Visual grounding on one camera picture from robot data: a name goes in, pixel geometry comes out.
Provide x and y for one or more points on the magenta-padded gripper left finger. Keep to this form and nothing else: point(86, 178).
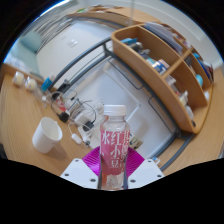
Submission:
point(78, 171)

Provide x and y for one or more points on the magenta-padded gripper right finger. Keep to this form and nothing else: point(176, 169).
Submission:
point(146, 171)

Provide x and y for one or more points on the pink-labelled clear drink bottle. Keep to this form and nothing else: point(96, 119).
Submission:
point(114, 150)

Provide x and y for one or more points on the brown tree creature figurine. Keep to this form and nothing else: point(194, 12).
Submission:
point(136, 142)

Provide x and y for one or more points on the small white oval case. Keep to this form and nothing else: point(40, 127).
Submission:
point(76, 138)

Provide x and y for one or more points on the white paper cup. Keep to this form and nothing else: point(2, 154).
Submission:
point(45, 138)

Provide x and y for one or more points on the black power adapter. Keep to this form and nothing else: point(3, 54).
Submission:
point(88, 125)

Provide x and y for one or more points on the small black box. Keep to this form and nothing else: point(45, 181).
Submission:
point(63, 117)

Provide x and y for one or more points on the wooden wardrobe side panel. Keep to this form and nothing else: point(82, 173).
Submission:
point(203, 150)

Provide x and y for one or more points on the wooden shelf unit with items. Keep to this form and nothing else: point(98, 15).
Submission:
point(156, 83)

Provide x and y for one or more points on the small blue bottle white cap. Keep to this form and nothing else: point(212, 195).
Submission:
point(47, 84)

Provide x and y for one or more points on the teal cushion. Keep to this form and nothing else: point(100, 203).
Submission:
point(30, 41)

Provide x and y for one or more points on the grey metal desk frame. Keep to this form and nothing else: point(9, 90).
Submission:
point(166, 123)

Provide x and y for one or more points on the long wooden wall shelf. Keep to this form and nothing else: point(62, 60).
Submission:
point(113, 15)

